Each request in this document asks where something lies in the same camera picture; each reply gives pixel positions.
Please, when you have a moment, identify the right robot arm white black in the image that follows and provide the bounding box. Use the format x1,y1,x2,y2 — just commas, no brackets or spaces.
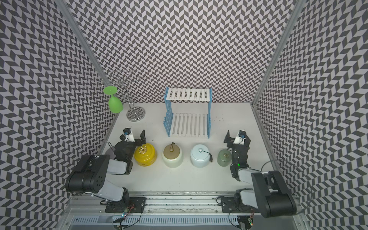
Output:
224,130,297,218

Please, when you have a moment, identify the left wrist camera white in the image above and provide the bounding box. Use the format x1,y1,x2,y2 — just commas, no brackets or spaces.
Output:
123,127,135,142

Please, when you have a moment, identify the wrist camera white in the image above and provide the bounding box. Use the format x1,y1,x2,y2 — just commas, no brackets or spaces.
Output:
123,127,135,142
233,130,246,145

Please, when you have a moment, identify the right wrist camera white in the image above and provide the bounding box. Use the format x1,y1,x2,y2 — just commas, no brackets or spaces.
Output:
233,130,246,145

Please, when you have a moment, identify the yellow ceramic tea canister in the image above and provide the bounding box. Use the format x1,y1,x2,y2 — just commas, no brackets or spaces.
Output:
134,143,157,167

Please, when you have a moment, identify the aluminium corner post left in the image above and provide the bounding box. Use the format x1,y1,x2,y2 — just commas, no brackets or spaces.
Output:
54,1,112,87

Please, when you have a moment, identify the green small tea canister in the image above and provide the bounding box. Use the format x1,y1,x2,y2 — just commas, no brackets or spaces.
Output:
217,149,232,167

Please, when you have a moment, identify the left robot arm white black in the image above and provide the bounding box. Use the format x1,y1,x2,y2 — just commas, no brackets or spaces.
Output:
65,127,146,208

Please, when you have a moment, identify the aluminium corner post right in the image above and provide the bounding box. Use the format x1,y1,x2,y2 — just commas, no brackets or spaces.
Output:
251,0,307,107

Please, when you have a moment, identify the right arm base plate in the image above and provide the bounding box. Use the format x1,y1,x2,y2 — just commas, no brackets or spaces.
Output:
217,196,238,213

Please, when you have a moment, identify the cream tea canister tan lid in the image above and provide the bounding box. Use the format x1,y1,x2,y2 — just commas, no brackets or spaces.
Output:
162,142,184,168

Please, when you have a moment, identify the aluminium corner post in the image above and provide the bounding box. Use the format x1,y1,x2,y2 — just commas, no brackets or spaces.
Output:
251,0,307,107
54,1,112,87

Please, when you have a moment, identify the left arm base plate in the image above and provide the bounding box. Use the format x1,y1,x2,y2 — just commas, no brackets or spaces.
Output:
105,197,147,213

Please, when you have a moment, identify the green plastic wine glass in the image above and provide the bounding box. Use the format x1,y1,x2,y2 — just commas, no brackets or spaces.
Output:
103,86,124,114

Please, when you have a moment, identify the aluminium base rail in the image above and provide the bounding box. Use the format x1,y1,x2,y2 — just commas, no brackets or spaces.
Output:
57,191,309,230

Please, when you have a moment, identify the chrome wire glass stand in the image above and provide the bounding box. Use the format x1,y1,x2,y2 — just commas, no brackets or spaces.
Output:
107,70,146,122

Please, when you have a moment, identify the blue white slatted shelf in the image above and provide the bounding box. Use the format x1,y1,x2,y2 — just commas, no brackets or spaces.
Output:
163,87,212,138

